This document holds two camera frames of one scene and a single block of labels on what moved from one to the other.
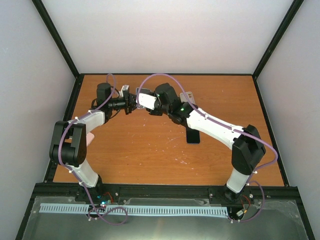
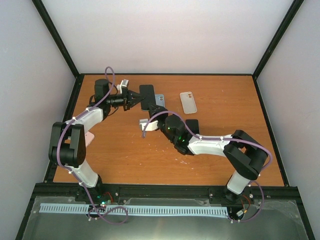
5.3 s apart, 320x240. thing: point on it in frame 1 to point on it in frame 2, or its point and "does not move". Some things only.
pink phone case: [89, 137] does not move
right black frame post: [288, 18] does not move
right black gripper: [151, 113] to [152, 113]
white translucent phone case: [190, 96] does not move
